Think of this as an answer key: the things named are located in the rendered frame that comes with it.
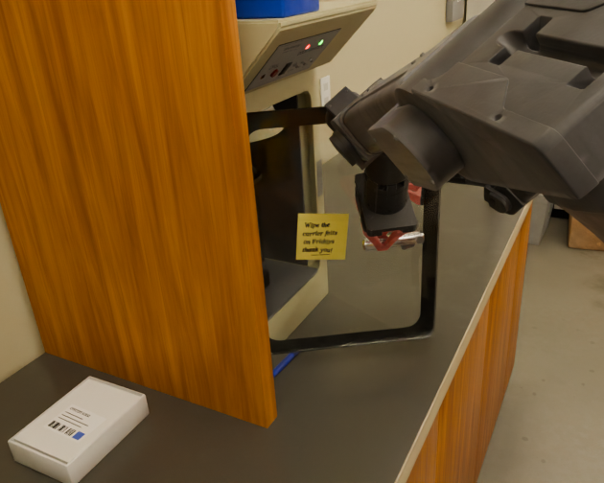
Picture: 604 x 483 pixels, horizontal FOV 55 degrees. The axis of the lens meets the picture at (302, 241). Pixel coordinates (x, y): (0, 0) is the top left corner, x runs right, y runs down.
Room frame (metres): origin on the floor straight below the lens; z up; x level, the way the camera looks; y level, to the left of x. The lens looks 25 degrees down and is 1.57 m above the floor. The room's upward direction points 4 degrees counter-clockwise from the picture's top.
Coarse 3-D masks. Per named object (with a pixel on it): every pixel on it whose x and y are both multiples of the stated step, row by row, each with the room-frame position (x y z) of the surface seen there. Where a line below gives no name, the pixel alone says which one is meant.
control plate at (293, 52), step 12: (312, 36) 0.86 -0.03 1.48; (324, 36) 0.90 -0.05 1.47; (288, 48) 0.81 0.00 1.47; (300, 48) 0.85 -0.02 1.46; (312, 48) 0.90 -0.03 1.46; (324, 48) 0.95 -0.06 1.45; (276, 60) 0.81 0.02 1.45; (288, 60) 0.85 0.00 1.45; (300, 60) 0.90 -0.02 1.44; (264, 72) 0.81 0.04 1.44; (288, 72) 0.90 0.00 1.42; (252, 84) 0.81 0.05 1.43; (264, 84) 0.85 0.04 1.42
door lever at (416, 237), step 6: (408, 234) 0.76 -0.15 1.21; (414, 234) 0.76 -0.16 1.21; (420, 234) 0.76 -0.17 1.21; (366, 240) 0.76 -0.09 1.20; (384, 240) 0.76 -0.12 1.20; (402, 240) 0.76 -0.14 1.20; (408, 240) 0.76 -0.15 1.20; (414, 240) 0.76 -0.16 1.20; (420, 240) 0.76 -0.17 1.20; (366, 246) 0.75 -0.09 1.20; (372, 246) 0.75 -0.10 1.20; (390, 246) 0.76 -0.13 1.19; (396, 246) 0.76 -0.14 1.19
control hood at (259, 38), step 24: (360, 0) 1.02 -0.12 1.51; (240, 24) 0.76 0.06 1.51; (264, 24) 0.75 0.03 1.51; (288, 24) 0.75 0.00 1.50; (312, 24) 0.82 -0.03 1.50; (336, 24) 0.91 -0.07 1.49; (360, 24) 1.02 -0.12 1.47; (240, 48) 0.77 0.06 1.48; (264, 48) 0.75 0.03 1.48; (336, 48) 1.01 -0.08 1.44
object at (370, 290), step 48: (288, 144) 0.80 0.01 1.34; (288, 192) 0.80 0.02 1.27; (336, 192) 0.80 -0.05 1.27; (432, 192) 0.81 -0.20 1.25; (288, 240) 0.80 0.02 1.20; (432, 240) 0.81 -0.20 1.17; (288, 288) 0.80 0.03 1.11; (336, 288) 0.80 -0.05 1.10; (384, 288) 0.81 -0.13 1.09; (432, 288) 0.81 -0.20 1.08; (288, 336) 0.80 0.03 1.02; (336, 336) 0.80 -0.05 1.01; (384, 336) 0.81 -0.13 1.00
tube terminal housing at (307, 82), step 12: (312, 72) 1.05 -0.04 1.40; (276, 84) 0.94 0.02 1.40; (288, 84) 0.98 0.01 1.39; (300, 84) 1.01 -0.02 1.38; (312, 84) 1.05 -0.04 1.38; (252, 96) 0.88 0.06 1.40; (264, 96) 0.91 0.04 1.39; (276, 96) 0.94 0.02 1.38; (288, 96) 0.97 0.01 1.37; (300, 96) 1.07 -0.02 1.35; (312, 96) 1.05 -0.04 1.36; (252, 108) 0.88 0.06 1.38
